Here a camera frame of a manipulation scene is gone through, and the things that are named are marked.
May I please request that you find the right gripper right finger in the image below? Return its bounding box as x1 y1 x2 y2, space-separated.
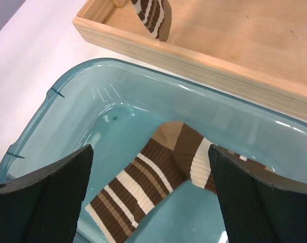
208 144 307 242

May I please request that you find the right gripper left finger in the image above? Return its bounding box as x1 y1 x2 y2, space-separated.
0 145 94 242

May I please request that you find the brown striped sock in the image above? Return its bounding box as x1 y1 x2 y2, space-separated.
131 0 172 42
84 120 273 243

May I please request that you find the teal plastic bin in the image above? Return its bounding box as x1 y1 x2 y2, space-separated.
0 57 307 243

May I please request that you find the wooden hanging rack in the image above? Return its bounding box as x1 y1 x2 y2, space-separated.
73 1 307 122

